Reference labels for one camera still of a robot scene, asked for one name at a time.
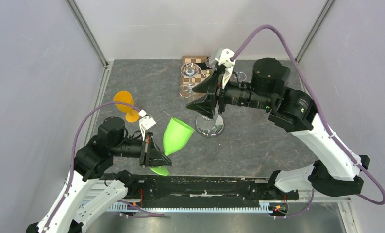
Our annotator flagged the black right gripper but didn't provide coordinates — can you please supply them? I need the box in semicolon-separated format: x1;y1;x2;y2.
186;67;274;119

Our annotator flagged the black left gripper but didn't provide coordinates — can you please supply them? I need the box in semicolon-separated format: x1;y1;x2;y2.
112;131;172;166

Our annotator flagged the clear wine glass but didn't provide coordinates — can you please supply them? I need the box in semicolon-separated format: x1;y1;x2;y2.
179;63;201;98

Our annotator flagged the green plastic wine glass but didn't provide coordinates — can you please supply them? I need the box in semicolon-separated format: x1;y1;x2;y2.
163;117;195;159

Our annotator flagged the chrome wine glass rack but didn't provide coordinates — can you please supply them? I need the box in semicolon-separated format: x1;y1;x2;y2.
179;56;247;138

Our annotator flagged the orange plastic wine glass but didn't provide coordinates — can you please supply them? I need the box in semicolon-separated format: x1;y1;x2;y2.
113;90;141;123

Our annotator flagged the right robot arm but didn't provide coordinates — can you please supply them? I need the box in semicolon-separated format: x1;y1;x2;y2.
186;58;370;199

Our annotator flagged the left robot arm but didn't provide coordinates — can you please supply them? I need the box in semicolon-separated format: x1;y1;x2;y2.
26;116;171;233

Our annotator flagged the wooden chess board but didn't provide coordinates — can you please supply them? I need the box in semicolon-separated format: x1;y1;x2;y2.
179;55;212;100

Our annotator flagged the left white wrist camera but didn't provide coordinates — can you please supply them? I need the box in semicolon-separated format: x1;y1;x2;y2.
138;110;156;140

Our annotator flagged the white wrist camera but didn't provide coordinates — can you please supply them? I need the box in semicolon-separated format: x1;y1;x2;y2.
138;110;156;140
209;47;235;89

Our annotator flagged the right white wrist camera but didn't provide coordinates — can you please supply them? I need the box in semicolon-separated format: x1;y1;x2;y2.
209;47;235;89

